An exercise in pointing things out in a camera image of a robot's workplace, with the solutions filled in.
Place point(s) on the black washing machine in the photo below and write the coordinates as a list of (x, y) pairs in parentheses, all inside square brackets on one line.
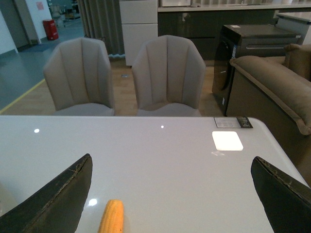
[(241, 40)]

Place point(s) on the beige chair left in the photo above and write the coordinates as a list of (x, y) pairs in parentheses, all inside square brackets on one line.
[(79, 78)]

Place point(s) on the yellow corn cob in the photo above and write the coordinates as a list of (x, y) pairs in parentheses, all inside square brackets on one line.
[(113, 217)]

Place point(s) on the brown sofa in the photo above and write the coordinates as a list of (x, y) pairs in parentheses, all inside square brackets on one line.
[(277, 91)]

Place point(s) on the beige chair right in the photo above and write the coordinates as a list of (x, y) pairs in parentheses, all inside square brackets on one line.
[(168, 76)]

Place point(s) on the red bin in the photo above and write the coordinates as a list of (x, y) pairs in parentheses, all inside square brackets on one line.
[(50, 29)]

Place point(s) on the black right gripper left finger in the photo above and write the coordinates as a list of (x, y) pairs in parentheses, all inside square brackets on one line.
[(56, 207)]

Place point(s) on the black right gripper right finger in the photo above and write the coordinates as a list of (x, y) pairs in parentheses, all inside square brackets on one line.
[(286, 201)]

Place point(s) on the beige chair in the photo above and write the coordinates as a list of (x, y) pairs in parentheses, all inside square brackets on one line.
[(168, 76), (79, 78)]

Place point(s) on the white drawer cabinet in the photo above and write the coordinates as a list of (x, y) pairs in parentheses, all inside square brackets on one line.
[(139, 24)]

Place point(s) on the dark kitchen counter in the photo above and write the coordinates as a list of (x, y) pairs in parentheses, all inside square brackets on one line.
[(202, 22)]

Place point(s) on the table label sticker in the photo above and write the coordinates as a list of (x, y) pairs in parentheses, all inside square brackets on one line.
[(233, 122)]

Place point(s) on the grey curtain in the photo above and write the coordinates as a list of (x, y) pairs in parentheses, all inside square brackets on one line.
[(101, 20)]

